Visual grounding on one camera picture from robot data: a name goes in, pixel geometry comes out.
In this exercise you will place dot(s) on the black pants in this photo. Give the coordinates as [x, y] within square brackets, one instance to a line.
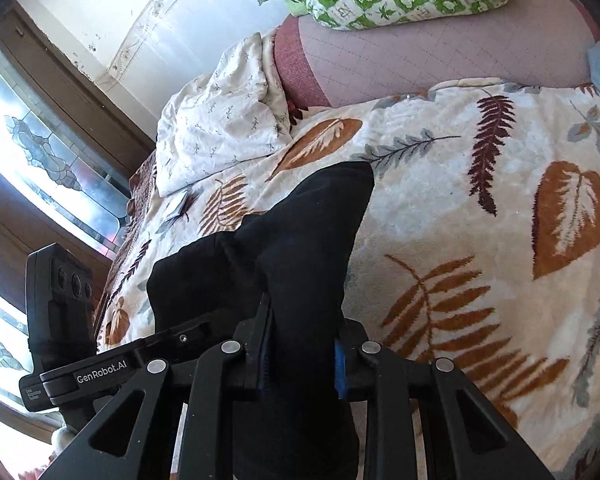
[296, 256]

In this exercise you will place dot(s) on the leaf-patterned fleece blanket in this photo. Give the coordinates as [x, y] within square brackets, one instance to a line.
[481, 243]

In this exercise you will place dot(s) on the stained glass window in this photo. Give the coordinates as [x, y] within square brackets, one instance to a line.
[52, 190]

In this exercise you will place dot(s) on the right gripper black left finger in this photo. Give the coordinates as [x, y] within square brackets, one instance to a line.
[159, 407]

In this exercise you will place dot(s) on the pink quilted bedspread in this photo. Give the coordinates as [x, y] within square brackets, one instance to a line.
[537, 42]

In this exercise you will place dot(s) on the white floral pillow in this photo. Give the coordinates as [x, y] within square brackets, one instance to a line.
[238, 112]

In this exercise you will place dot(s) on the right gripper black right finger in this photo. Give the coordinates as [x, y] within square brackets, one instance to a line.
[464, 436]

